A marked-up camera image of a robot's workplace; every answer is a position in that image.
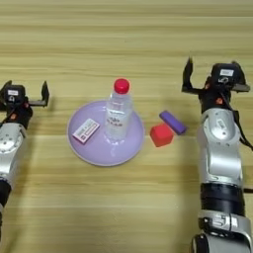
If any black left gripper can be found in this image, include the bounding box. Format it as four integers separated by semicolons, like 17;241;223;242
0;79;50;130

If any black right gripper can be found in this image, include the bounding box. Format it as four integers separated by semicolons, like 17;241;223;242
181;56;252;115

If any red cube block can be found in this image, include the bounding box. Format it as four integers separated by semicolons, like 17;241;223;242
149;123;175;148

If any clear bottle with red cap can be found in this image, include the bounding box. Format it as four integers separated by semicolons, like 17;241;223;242
104;77;134;144

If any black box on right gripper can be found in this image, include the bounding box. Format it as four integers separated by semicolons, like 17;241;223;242
211;62;244;85

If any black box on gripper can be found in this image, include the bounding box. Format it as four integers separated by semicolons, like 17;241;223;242
1;84;27;105
211;62;244;85

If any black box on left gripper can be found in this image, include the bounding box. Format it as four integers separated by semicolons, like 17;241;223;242
1;84;27;105

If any purple bar block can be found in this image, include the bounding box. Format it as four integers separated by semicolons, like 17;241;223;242
158;110;189;136

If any white and pink eraser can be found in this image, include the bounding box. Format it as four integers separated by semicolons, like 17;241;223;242
71;118;101;145

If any lilac round plate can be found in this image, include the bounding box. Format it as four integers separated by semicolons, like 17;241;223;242
66;99;146;168

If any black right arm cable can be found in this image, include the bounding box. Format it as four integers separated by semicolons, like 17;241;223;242
226;93;253;152

